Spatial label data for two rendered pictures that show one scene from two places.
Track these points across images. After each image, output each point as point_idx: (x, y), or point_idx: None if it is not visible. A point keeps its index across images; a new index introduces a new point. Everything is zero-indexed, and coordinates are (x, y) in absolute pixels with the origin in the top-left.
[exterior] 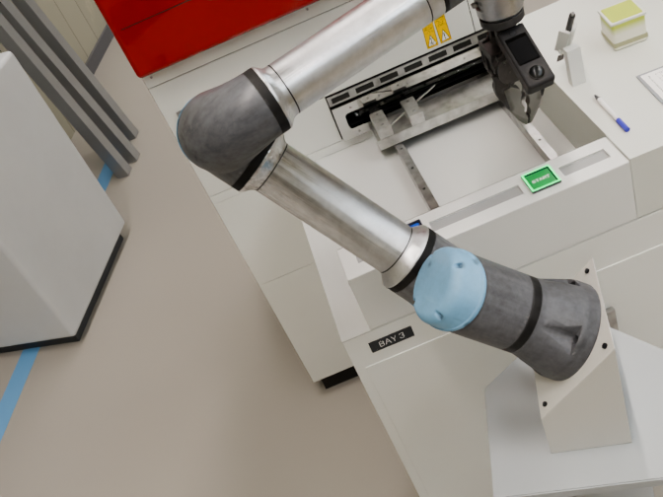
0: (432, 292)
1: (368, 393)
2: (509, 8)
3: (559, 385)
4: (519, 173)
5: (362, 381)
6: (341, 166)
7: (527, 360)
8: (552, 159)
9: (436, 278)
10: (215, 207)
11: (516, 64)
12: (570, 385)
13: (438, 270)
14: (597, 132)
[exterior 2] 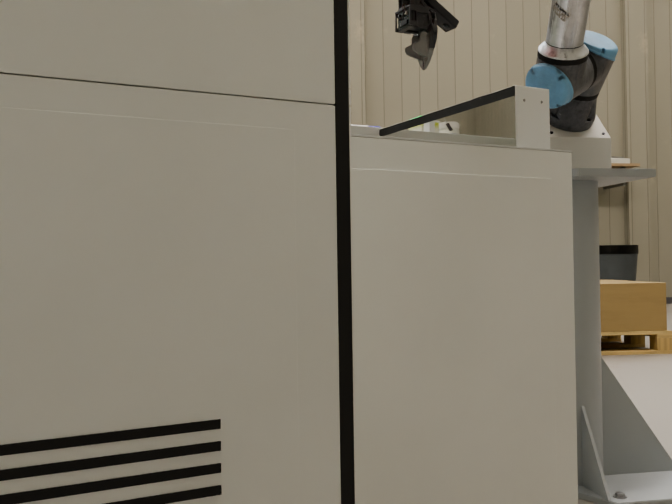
0: (603, 40)
1: (572, 232)
2: None
3: (594, 124)
4: (414, 118)
5: (572, 211)
6: None
7: (596, 103)
8: (401, 122)
9: (595, 37)
10: (350, 112)
11: (447, 10)
12: (597, 119)
13: (591, 35)
14: (368, 133)
